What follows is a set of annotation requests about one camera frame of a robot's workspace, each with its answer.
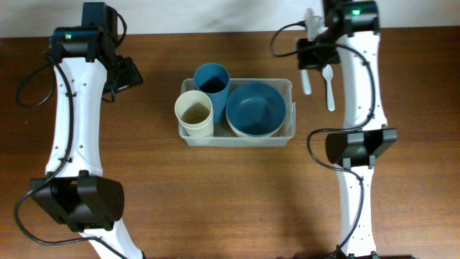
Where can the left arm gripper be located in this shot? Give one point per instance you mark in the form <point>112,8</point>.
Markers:
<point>132,75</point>

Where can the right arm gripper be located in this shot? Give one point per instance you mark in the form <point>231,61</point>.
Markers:
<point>306,62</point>

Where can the white plastic spoon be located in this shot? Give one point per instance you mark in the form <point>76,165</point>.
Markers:
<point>328,75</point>

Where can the cream cup back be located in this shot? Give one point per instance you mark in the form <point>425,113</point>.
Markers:
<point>194,110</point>

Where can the cream cup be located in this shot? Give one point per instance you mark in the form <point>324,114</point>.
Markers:
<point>194,110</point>
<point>203,131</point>

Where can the blue bowl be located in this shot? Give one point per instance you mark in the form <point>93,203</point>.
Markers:
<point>256,108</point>

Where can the blue cup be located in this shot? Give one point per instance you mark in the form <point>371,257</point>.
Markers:
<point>212,79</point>
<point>219,106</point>

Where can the cream bowl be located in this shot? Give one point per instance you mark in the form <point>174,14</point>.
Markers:
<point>242,134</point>

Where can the white plastic fork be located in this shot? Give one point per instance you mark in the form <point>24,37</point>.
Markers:
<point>305,82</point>

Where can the cream cup front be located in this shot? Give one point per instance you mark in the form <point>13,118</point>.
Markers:
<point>203,131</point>

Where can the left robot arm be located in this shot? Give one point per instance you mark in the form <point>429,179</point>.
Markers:
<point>74,191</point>

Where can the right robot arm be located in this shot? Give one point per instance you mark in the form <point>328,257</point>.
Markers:
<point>348,34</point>

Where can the clear plastic container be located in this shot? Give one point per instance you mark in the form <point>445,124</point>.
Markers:
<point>223,135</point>

